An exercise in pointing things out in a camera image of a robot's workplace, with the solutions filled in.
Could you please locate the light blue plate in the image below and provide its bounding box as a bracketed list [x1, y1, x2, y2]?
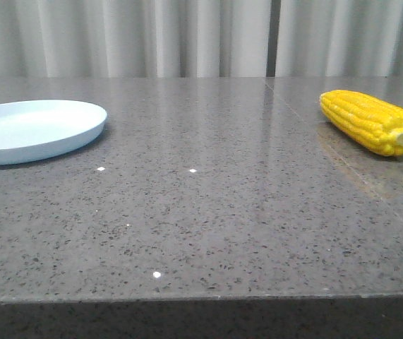
[0, 100, 107, 165]

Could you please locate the yellow corn cob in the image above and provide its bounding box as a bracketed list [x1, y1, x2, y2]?
[319, 90, 403, 157]

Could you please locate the white curtain right panel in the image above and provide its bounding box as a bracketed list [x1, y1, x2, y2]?
[275, 1, 403, 76]

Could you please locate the white curtain panel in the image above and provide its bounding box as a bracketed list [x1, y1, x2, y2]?
[275, 1, 403, 76]
[0, 1, 272, 78]

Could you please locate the white curtain left panel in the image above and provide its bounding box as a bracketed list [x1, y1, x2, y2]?
[0, 1, 272, 78]

